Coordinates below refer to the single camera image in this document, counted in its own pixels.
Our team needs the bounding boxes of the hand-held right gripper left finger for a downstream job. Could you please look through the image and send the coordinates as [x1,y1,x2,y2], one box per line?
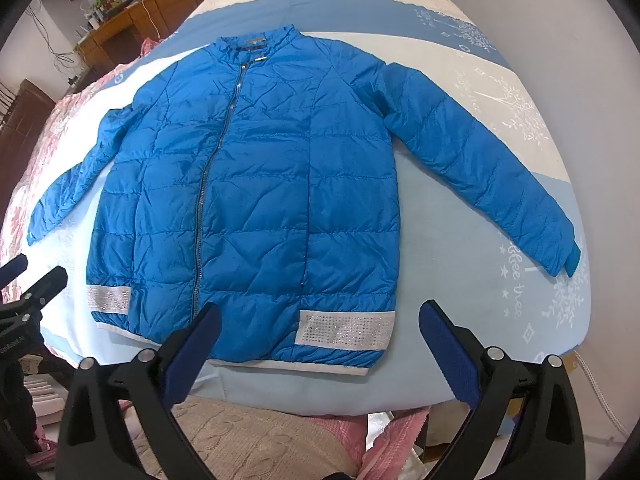
[56,301,223,480]

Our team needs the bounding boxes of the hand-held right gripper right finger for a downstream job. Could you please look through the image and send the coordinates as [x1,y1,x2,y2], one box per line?
[419,299,587,480]

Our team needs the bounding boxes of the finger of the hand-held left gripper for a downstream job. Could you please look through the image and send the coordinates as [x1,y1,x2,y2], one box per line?
[0,254,29,287]
[0,266,69,313]

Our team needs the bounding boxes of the blue quilted jacket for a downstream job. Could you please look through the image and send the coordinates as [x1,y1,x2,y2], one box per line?
[26,26,584,373]

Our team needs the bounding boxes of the beige embossed cushion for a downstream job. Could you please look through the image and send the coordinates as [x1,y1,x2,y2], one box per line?
[119,394,362,480]

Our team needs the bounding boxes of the pink checked cloth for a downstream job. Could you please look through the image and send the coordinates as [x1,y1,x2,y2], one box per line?
[304,404,432,480]

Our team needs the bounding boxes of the pink floral blanket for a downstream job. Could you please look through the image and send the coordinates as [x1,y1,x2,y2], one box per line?
[0,37,166,273]

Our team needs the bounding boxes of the wooden desk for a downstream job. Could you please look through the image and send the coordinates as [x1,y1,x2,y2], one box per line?
[76,0,167,70]

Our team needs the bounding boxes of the clutter of small bottles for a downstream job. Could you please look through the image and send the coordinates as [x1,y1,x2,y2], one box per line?
[82,0,153,31]

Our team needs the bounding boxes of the blue and white bedsheet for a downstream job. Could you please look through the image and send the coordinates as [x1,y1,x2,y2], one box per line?
[30,0,595,418]

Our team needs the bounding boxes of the white cable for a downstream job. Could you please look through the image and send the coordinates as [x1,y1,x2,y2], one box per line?
[574,349,632,442]

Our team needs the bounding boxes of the dark wall cables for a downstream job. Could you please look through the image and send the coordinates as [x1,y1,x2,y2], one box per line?
[24,0,83,83]

